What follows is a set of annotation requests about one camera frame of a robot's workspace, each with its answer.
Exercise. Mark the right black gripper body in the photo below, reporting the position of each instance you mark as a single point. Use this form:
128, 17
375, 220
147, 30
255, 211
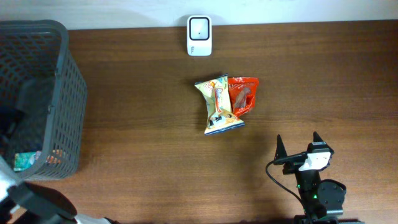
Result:
290, 168

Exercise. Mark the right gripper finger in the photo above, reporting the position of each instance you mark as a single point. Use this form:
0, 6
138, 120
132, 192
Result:
280, 151
316, 137

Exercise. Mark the red candy packet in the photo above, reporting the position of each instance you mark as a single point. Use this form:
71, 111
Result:
242, 93

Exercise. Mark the yellow snack bag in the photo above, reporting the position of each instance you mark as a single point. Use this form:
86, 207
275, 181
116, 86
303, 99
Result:
220, 113

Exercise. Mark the green Kleenex tissue pack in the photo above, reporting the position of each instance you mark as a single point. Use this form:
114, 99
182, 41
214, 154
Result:
25, 160

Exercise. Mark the orange Kleenex tissue pack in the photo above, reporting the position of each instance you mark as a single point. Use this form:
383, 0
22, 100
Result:
57, 157

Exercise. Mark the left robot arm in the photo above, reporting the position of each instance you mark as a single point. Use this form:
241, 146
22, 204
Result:
43, 205

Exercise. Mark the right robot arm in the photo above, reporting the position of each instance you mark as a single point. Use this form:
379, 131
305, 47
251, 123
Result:
322, 200

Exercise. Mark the white barcode scanner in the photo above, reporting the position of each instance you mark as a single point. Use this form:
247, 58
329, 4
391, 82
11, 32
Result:
199, 36

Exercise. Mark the grey plastic mesh basket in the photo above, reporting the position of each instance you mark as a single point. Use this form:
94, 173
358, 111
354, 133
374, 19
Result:
43, 97

